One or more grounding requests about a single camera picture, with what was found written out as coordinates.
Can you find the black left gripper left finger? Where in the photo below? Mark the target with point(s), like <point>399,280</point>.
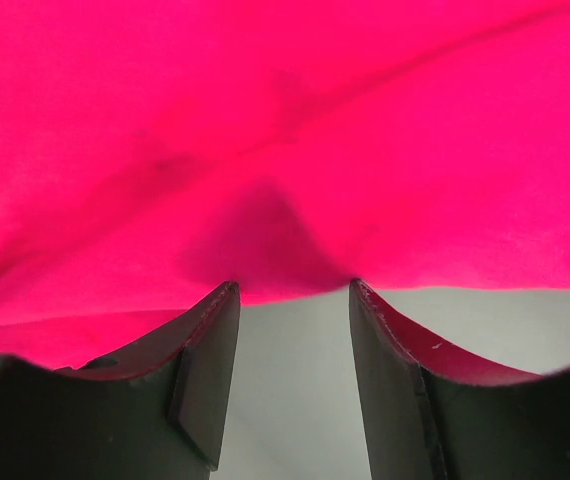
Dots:
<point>153,409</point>

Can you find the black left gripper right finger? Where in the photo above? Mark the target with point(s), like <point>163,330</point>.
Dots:
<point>433,410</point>

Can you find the pink t shirt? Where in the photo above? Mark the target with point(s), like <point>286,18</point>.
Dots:
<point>151,150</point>

